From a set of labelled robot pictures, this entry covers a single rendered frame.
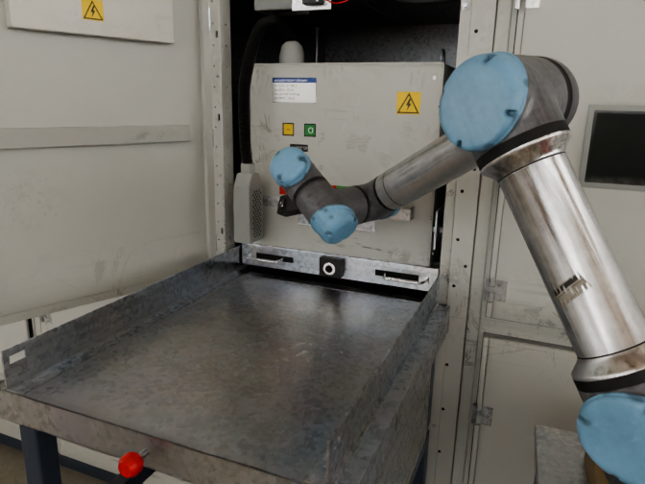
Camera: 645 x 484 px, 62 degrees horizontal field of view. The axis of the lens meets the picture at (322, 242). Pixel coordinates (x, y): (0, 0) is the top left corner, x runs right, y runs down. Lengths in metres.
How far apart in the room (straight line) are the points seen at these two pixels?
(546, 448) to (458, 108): 0.60
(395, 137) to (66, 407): 0.87
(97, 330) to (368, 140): 0.73
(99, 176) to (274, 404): 0.71
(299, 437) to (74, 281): 0.74
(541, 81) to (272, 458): 0.59
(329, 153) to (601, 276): 0.82
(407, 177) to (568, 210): 0.36
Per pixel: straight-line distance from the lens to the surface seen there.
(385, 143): 1.29
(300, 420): 0.84
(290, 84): 1.38
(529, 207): 0.69
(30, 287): 1.33
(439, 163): 0.92
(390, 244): 1.33
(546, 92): 0.71
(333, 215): 0.94
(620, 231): 1.21
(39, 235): 1.31
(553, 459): 1.01
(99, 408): 0.92
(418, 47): 2.04
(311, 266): 1.40
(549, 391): 1.33
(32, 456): 1.09
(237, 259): 1.49
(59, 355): 1.07
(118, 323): 1.16
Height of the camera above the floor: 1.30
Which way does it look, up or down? 15 degrees down
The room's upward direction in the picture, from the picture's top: 1 degrees clockwise
